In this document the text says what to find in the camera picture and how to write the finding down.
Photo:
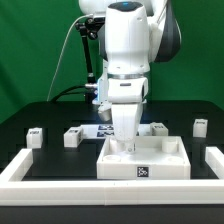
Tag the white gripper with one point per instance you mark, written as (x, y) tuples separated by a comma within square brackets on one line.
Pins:
[(126, 94)]

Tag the white square table top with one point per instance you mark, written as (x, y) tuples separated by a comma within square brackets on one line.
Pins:
[(154, 158)]

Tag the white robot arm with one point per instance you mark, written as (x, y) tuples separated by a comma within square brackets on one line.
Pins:
[(133, 34)]

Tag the sheet with fiducial tags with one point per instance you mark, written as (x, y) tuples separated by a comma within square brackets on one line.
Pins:
[(102, 130)]

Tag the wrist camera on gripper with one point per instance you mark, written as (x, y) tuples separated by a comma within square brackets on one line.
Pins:
[(104, 112)]

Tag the white U-shaped fence frame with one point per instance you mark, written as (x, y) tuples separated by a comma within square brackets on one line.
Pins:
[(15, 191)]

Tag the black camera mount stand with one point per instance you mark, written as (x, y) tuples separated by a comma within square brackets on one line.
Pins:
[(89, 31)]

